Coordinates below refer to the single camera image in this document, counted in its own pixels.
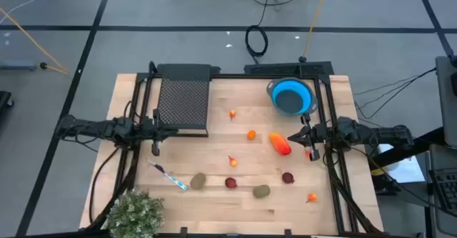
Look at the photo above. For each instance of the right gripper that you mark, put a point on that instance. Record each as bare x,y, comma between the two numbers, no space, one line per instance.
316,136

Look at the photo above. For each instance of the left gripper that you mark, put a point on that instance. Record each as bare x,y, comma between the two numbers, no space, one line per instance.
156,123

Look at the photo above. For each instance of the red-orange mango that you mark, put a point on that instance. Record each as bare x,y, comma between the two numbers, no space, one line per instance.
280,144

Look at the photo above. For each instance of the red pomegranate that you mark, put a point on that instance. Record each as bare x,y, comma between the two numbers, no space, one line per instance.
230,183
287,178

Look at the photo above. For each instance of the blue collapsible bowl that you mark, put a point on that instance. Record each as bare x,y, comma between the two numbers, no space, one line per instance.
282,91

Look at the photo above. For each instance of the brown kiwi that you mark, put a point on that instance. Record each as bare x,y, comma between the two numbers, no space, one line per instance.
261,191
198,181

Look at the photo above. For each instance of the small orange-red fruit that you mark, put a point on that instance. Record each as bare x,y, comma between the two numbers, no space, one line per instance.
312,197
233,162
307,155
232,114

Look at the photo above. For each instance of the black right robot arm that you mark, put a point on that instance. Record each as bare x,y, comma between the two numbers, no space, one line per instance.
375,134

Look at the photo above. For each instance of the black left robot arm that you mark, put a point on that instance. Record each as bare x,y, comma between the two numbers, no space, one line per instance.
100,129

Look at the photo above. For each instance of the black mesh riser shelf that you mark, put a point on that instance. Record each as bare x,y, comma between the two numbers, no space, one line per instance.
184,102

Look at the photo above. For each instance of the small orange tangerine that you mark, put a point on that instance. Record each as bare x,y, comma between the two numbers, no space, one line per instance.
251,134

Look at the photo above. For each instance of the potted green plant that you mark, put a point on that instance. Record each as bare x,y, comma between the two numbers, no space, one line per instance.
135,213

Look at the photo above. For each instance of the black table edge clamp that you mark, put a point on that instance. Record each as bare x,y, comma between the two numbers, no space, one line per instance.
184,231
287,232

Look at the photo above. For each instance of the black desk leg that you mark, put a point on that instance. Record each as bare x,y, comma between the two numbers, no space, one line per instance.
400,152

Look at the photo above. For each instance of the white sheet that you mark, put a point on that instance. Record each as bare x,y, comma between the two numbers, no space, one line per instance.
407,170

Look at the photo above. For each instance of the black keyboard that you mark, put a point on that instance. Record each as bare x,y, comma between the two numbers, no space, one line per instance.
446,189

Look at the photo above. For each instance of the grey stand base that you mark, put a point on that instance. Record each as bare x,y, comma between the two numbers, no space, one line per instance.
18,66

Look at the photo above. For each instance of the black aluminium table frame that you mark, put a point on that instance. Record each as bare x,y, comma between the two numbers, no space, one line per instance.
232,76

